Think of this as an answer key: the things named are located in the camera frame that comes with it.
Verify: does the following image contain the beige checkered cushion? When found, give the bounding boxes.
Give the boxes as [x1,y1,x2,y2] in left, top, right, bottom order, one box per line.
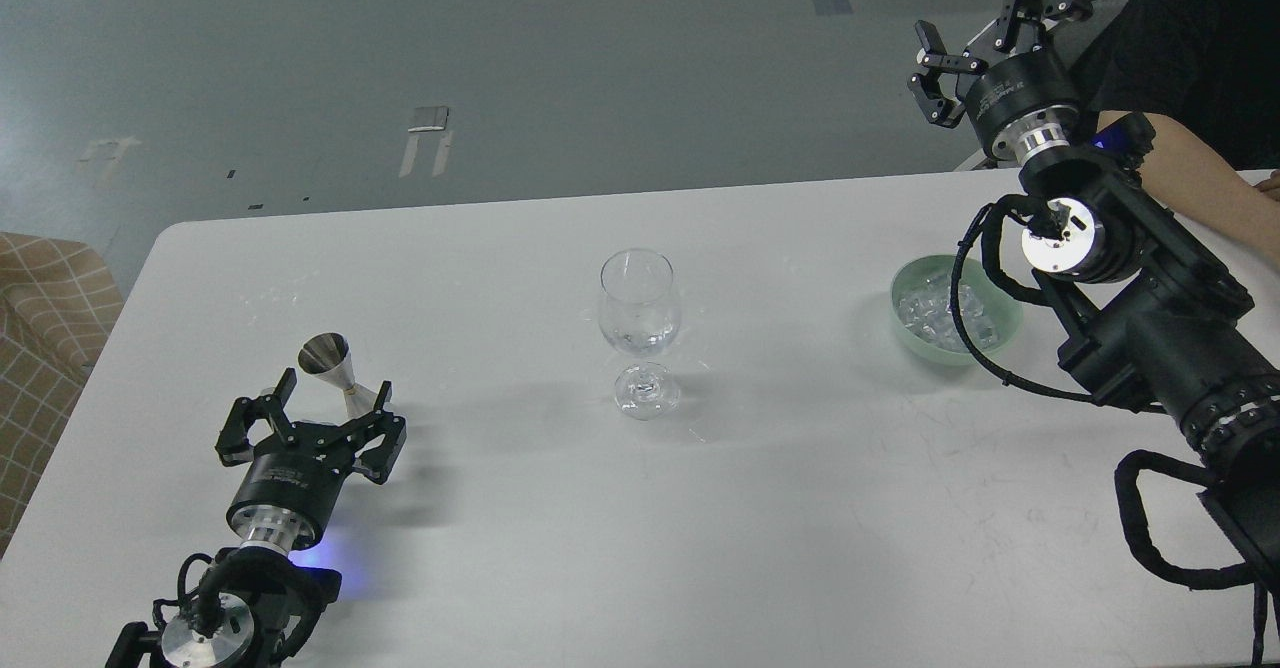
[1,232,124,550]

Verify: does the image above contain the clear wine glass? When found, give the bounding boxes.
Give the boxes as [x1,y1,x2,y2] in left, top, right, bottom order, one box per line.
[596,248,682,421]

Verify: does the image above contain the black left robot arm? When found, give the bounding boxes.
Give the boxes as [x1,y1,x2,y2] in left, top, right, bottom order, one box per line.
[106,369,406,667]

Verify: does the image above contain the grey office chair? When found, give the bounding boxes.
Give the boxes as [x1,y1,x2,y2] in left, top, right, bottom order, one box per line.
[952,145,1021,171]

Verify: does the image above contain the steel cocktail jigger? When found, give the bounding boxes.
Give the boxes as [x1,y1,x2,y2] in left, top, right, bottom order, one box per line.
[298,331,385,418]

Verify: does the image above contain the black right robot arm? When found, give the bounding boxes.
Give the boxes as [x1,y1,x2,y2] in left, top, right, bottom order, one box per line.
[909,0,1277,667]

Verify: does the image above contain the person forearm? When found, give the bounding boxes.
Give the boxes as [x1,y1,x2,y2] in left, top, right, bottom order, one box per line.
[1139,111,1279,270]

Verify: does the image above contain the person in black shirt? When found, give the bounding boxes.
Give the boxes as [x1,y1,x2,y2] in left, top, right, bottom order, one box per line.
[1073,0,1279,170]

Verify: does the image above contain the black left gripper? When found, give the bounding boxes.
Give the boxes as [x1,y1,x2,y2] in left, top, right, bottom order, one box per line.
[215,369,407,553]

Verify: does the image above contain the green bowl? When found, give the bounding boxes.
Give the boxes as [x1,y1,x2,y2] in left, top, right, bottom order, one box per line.
[890,253,1024,366]

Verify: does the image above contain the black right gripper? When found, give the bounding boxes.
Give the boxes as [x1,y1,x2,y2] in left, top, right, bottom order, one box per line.
[908,0,1094,163]

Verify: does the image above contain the person hand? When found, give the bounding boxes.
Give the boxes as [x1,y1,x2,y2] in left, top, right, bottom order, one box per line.
[1254,170,1280,200]

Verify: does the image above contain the clear ice cubes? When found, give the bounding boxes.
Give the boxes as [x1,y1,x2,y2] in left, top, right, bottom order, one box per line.
[896,270,1006,353]

